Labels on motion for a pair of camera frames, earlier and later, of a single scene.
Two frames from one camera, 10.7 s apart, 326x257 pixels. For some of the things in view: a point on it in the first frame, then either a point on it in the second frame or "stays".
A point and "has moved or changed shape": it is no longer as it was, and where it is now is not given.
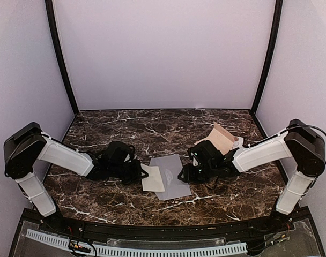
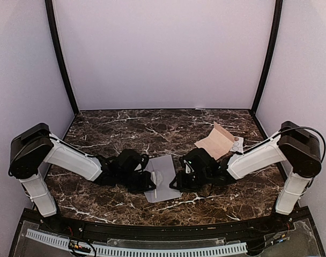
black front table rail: (164, 233) stays
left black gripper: (136, 175) → (146, 183)
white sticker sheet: (238, 142) stays
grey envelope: (170, 166) has moved or changed shape
